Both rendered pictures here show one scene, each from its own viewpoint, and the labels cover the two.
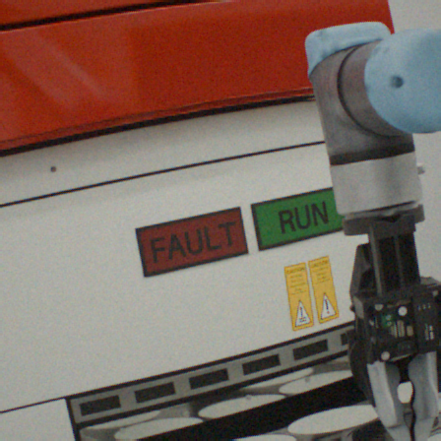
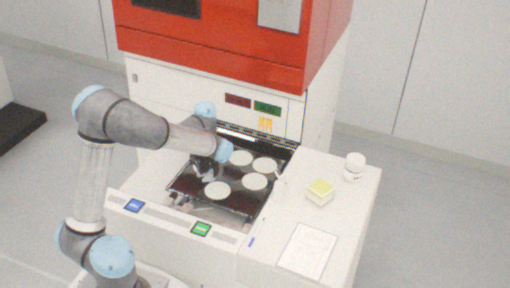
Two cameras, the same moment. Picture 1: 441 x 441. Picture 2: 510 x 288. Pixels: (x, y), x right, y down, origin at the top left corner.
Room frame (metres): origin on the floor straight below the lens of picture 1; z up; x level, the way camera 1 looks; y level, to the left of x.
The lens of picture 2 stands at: (0.19, -1.36, 2.25)
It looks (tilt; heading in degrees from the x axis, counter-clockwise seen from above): 38 degrees down; 49
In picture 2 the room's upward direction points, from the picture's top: 3 degrees clockwise
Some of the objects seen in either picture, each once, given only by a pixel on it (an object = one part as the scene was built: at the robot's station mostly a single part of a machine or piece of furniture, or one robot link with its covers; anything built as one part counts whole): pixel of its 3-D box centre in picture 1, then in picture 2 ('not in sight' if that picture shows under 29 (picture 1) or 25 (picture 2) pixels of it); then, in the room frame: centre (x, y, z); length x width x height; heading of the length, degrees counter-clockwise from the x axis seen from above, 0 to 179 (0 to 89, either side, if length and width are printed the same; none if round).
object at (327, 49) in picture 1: (360, 91); (205, 118); (1.00, -0.13, 1.21); 0.09 x 0.08 x 0.11; 15
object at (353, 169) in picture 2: not in sight; (353, 168); (1.43, -0.48, 1.01); 0.07 x 0.07 x 0.10
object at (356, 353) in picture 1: (375, 355); not in sight; (1.02, -0.11, 0.99); 0.05 x 0.02 x 0.09; 91
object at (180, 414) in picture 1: (272, 419); (247, 144); (1.29, -0.02, 0.89); 0.44 x 0.02 x 0.10; 119
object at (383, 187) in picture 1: (381, 186); not in sight; (1.00, -0.13, 1.13); 0.08 x 0.08 x 0.05
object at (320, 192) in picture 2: not in sight; (320, 193); (1.24, -0.50, 1.00); 0.07 x 0.07 x 0.07; 5
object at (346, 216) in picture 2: not in sight; (314, 221); (1.21, -0.52, 0.89); 0.62 x 0.35 x 0.14; 29
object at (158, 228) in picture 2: not in sight; (168, 231); (0.76, -0.25, 0.89); 0.55 x 0.09 x 0.14; 119
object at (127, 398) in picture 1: (260, 364); (248, 131); (1.29, -0.01, 0.96); 0.44 x 0.01 x 0.02; 119
